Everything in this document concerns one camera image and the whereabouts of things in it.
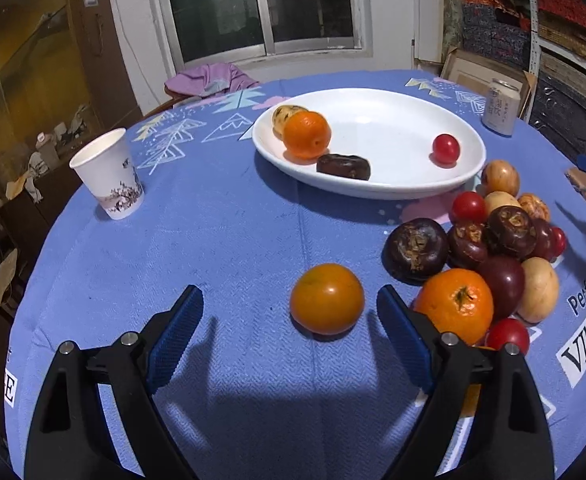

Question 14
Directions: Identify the beige cardboard box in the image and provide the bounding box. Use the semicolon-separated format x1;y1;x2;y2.
440;47;538;121

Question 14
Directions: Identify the wooden glass cabinet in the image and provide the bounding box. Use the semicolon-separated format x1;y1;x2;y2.
0;0;144;241

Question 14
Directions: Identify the white framed window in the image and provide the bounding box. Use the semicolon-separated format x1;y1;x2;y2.
145;0;374;68

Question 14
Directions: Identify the wooden chair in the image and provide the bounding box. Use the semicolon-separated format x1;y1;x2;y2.
164;85;209;108

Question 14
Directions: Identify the cluttered side table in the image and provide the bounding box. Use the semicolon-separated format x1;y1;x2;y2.
0;105;94;271

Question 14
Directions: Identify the purple cloth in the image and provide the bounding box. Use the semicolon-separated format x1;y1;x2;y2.
165;62;261;97

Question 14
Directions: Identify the dark red plum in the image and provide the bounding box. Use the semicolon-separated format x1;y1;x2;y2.
476;255;525;320
530;218;556;262

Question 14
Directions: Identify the white oval plate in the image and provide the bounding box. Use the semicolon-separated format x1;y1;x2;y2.
251;88;487;201

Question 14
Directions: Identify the mottled tan passion fruit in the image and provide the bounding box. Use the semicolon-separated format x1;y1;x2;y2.
516;193;550;222
272;104;310;137

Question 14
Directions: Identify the white printed paper cup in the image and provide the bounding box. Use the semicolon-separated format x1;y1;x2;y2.
69;128;145;221

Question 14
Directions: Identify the red cherry tomato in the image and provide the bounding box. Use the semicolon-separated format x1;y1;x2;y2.
452;191;488;225
432;133;461;166
550;226;567;263
486;318;530;356

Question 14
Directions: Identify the pale drink can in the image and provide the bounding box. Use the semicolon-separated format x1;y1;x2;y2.
482;78;522;137

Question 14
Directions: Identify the shelf of stacked patterned boxes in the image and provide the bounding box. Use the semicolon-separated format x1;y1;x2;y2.
456;0;586;161

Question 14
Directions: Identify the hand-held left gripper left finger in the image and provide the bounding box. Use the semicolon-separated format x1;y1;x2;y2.
24;284;205;480

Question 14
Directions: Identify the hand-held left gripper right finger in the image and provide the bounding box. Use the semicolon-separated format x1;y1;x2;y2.
376;284;556;480

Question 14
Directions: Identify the greenish orange tangerine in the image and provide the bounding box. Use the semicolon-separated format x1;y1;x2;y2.
289;263;365;336

